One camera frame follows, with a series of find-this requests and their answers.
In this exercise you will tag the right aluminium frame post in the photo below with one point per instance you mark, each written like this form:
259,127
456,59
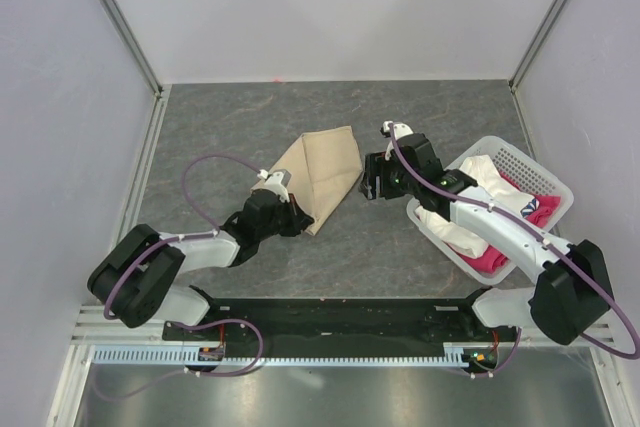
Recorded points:
549,20

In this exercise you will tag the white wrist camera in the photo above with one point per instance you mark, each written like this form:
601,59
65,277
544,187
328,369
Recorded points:
275,182
395,129

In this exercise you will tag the white plastic basket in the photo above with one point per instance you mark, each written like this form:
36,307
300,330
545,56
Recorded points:
523,172

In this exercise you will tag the white cloth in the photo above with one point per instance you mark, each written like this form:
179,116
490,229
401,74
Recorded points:
464,242

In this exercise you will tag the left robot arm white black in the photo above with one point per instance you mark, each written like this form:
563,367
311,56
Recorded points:
134,279

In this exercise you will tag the pink cloth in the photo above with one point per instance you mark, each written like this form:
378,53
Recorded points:
538,212

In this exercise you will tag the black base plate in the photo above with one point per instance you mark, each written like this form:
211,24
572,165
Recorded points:
339,328

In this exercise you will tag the beige cloth napkin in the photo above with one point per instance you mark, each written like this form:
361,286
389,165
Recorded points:
323,168

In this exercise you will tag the left aluminium frame post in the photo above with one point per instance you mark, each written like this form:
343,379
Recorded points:
126,34

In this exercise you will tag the aluminium frame post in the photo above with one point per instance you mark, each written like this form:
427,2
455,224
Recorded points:
549,20
126,34

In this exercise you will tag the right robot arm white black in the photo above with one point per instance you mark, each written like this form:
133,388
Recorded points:
570,288

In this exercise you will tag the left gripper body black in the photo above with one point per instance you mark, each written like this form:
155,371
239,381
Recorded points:
279,224

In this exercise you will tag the grey slotted cable duct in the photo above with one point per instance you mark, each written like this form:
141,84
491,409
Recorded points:
453,357

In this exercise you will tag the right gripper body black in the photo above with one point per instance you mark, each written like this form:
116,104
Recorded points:
394,183

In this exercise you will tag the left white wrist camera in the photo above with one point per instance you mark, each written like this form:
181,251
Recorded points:
275,182

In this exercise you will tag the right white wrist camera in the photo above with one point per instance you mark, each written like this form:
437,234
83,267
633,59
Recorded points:
395,129

